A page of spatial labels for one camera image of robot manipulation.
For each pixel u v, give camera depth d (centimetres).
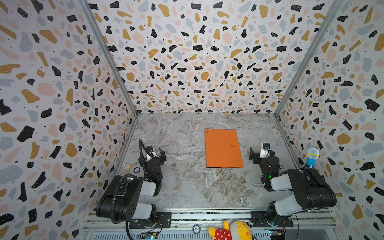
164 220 73
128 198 44
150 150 74
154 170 66
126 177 51
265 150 79
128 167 90
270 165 69
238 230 66
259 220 73
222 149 101
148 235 70
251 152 86
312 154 69
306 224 75
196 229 72
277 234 72
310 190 45
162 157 83
